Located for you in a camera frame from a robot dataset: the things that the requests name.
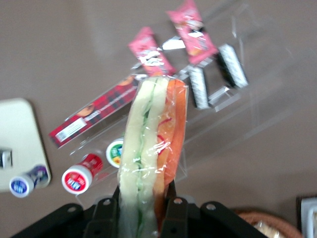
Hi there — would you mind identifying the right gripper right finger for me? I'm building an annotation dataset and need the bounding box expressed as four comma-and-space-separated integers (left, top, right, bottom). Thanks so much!
160, 179, 189, 238

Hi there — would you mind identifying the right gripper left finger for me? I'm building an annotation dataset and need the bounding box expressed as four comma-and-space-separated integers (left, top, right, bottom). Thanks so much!
83, 187, 121, 238

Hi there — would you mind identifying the plastic sandwich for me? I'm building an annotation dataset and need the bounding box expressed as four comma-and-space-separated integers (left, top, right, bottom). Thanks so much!
116, 75, 190, 238

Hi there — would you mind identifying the cream plastic tray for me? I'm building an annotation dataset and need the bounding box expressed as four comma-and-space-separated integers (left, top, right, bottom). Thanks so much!
0, 98, 52, 193

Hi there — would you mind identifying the red lid cup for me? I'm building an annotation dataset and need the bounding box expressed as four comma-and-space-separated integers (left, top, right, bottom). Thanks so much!
61, 153, 104, 195

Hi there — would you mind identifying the green lid cup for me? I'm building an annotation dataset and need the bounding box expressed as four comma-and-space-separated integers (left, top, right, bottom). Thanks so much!
105, 138, 125, 168

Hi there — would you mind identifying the brown wicker basket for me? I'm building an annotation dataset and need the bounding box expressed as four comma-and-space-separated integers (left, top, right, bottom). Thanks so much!
231, 210, 303, 238

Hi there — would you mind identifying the blue lid cup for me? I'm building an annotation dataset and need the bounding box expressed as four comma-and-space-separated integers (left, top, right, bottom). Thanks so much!
9, 164, 49, 198

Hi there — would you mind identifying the clear bag of puffs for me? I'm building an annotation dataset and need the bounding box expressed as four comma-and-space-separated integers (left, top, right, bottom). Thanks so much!
254, 220, 288, 238

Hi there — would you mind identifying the red plaid cookie box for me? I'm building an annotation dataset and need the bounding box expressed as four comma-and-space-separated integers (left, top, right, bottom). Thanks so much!
48, 75, 140, 150

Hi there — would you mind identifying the clear acrylic stepped stand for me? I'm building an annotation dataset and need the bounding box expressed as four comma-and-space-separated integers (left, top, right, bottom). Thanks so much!
55, 3, 298, 200

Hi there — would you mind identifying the small black box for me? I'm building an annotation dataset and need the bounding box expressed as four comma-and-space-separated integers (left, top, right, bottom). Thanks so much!
186, 65, 209, 110
216, 43, 249, 89

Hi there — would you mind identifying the white rectangular dish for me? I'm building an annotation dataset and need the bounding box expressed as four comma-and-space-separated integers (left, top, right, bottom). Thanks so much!
296, 196, 317, 238

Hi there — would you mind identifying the pink snack packet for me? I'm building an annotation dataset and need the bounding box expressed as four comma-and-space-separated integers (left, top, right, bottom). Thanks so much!
127, 26, 177, 77
165, 0, 219, 66

